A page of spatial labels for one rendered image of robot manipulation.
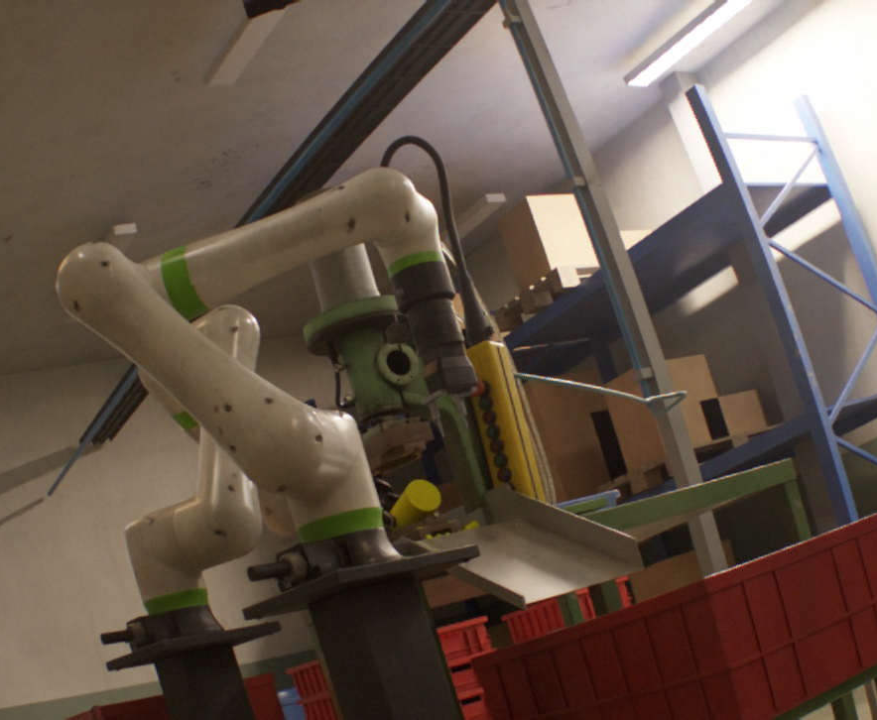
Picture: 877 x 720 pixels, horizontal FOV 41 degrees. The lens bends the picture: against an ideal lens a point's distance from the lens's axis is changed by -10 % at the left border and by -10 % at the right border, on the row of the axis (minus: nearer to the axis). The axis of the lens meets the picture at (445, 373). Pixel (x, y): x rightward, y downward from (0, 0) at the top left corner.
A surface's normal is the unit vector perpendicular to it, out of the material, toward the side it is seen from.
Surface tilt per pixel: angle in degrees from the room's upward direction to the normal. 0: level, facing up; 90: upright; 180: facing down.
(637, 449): 90
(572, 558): 30
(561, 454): 90
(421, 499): 74
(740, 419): 90
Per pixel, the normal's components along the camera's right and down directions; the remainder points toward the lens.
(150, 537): -0.45, -0.16
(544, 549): 0.00, -0.98
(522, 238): -0.83, 0.12
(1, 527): 0.47, -0.34
